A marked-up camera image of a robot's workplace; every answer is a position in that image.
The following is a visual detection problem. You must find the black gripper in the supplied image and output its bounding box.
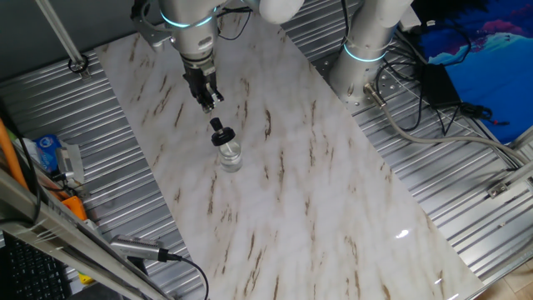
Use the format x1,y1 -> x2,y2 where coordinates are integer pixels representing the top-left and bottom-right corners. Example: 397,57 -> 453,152
182,56 -> 225,115

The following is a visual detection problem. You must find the black dropper lid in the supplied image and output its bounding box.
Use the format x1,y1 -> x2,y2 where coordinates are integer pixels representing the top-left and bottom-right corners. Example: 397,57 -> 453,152
208,117 -> 237,148

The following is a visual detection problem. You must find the small clear glass jar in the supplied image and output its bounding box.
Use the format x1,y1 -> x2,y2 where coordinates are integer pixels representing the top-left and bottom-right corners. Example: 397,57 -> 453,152
217,139 -> 244,173

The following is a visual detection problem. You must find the white marble pattern mat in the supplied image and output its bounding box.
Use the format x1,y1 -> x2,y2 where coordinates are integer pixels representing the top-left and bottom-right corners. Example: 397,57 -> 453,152
94,0 -> 486,300

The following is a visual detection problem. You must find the aluminium pole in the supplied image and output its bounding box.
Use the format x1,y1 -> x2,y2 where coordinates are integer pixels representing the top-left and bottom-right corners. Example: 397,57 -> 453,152
34,0 -> 92,81

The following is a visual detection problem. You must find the blue tissue pack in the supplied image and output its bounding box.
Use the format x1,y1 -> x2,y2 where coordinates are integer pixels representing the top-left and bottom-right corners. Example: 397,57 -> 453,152
32,133 -> 64,174

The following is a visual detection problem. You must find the orange button box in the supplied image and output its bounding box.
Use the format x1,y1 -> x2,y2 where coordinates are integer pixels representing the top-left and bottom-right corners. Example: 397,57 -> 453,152
61,194 -> 89,223

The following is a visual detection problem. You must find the orange tube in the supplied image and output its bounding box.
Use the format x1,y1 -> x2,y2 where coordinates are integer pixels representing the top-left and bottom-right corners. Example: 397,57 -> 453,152
0,117 -> 31,193

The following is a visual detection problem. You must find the white power strip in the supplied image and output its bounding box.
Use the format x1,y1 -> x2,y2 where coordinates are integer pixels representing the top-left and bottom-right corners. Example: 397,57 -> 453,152
396,5 -> 422,33

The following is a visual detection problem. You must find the black power adapter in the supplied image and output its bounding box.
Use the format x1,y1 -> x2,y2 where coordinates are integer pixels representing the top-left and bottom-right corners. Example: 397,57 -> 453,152
419,62 -> 463,110

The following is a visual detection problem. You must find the black keyboard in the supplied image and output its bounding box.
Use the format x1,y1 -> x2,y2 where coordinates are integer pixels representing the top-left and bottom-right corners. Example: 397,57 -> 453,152
0,232 -> 75,300

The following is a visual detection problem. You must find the blue printed cloth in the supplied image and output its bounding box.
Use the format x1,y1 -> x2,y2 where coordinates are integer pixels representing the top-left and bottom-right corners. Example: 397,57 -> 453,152
416,0 -> 533,145

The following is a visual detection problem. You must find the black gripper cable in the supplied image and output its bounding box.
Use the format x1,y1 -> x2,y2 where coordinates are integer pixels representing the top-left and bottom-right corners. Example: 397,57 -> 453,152
215,5 -> 254,43

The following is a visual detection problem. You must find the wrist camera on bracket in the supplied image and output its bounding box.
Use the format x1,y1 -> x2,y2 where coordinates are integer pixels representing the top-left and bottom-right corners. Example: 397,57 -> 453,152
130,0 -> 174,53

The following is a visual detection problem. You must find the black ring clamp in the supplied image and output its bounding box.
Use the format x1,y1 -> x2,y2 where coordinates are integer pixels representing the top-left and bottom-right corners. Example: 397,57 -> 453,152
67,53 -> 90,76

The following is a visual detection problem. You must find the small silver metal bracket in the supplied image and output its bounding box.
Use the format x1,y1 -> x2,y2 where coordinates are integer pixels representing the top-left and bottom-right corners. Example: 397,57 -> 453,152
55,142 -> 87,185

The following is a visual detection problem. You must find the silver ribbed camera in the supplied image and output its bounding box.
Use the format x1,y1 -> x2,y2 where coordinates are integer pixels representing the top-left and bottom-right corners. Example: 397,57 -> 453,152
109,234 -> 168,263

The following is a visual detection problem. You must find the black camera cable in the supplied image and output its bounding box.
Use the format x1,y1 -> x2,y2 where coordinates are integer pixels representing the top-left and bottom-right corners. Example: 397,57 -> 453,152
159,248 -> 211,300

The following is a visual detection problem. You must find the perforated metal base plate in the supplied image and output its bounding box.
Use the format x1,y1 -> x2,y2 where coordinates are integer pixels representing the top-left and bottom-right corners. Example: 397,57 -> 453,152
311,52 -> 406,117

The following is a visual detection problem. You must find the thin black cable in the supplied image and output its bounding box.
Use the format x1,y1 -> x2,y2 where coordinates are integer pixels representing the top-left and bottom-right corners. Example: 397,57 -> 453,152
0,98 -> 43,223

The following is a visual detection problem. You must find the aluminium frame beam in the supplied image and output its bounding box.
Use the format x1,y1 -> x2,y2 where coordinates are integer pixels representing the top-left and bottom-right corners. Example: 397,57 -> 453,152
0,166 -> 172,300

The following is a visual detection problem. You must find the thick grey cable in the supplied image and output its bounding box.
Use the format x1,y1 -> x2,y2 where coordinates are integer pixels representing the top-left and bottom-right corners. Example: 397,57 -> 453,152
362,82 -> 529,167

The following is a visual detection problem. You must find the aluminium corner bracket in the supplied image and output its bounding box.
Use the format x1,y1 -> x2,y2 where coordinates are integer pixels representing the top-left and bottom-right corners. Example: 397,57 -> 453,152
486,159 -> 533,200

